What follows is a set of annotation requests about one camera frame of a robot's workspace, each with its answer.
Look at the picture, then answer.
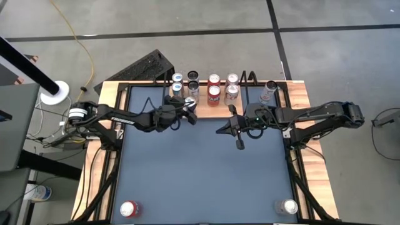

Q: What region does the white blue plastic container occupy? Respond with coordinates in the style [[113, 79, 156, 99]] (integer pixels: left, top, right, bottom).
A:
[[23, 183, 53, 203]]

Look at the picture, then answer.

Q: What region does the yellow cable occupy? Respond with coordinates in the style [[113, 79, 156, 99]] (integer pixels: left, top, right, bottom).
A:
[[49, 0, 95, 104]]

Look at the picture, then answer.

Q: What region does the black metal shelf side frame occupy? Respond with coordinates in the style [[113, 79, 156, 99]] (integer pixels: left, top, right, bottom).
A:
[[239, 70, 259, 106], [161, 72, 173, 122]]

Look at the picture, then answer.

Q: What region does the blue-grey table mat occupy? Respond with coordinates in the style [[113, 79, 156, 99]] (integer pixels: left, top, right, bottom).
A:
[[111, 86, 298, 224]]

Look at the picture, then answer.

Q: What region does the black perforated metal crate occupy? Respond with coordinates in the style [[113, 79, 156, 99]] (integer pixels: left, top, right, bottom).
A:
[[92, 49, 175, 96]]

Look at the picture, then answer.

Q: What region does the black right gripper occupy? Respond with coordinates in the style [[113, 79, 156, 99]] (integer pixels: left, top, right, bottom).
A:
[[215, 105, 272, 150]]

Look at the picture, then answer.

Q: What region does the red Fanta strawberry can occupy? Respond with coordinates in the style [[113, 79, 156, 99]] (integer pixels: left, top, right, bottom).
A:
[[207, 74, 221, 88], [207, 85, 222, 108], [119, 200, 143, 219]]

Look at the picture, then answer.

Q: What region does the black pole white base stand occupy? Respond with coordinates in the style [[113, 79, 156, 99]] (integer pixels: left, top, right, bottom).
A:
[[0, 36, 70, 106]]

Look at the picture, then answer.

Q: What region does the grey cabinet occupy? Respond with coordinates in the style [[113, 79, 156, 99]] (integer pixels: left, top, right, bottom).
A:
[[0, 82, 41, 173]]

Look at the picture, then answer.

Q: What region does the silver Diet Coke can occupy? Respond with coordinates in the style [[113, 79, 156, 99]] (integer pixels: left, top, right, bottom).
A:
[[274, 199, 299, 216], [223, 83, 241, 106], [225, 72, 240, 87]]

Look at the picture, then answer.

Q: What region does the black metal table frame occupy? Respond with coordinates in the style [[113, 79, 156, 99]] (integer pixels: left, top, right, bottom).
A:
[[74, 81, 335, 225]]

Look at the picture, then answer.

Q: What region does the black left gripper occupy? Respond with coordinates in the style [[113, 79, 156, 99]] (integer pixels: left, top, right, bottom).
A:
[[151, 95, 198, 131]]

